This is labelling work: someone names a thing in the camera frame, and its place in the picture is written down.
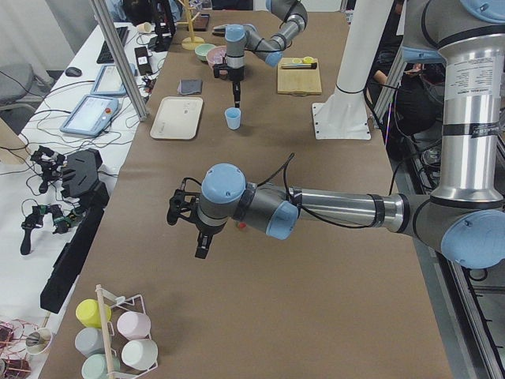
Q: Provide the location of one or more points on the black computer mouse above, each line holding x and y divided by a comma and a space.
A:
73, 71

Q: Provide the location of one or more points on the light blue cup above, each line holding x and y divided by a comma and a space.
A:
233, 117

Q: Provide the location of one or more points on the grey cup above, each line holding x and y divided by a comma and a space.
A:
89, 341

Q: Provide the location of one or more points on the clear ice cubes pile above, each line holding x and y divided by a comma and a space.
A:
217, 56

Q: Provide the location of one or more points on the teach pendant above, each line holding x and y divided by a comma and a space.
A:
108, 82
91, 116

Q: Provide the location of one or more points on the pink bowl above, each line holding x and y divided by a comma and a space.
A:
207, 56

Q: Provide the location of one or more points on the mint green cup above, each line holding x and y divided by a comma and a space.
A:
95, 367

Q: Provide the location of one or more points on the teach pendant near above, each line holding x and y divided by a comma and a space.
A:
91, 116

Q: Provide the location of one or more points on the cream rabbit tray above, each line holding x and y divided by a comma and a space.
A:
177, 118

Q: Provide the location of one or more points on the white wire cup rack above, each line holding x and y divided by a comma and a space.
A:
111, 307

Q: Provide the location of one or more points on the yellow cup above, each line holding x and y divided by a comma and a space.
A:
87, 313

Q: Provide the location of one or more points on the black bracket device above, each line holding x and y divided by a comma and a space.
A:
80, 181

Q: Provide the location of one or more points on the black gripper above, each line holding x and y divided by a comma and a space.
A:
236, 75
207, 229

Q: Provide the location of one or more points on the grey folded cloth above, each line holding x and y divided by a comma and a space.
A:
190, 86

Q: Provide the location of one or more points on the pink cup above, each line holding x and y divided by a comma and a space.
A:
134, 325

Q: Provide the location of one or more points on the wooden mug tree stand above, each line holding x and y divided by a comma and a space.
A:
191, 13

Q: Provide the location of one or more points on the aluminium camera post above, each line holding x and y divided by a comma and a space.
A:
106, 24

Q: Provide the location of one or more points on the white cup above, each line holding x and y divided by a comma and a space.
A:
140, 354

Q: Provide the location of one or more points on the teach pendant far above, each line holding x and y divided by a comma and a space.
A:
108, 82

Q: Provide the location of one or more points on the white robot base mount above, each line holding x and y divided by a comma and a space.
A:
344, 115

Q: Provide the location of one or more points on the green bowl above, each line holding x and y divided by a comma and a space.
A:
202, 50

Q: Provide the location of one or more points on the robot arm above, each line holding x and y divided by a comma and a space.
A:
245, 37
462, 217

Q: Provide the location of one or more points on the paper cup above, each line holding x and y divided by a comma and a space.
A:
145, 28

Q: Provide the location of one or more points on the wooden cutting board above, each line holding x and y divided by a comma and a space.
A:
300, 82

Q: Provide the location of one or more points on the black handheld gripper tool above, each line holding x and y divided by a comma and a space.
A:
35, 220

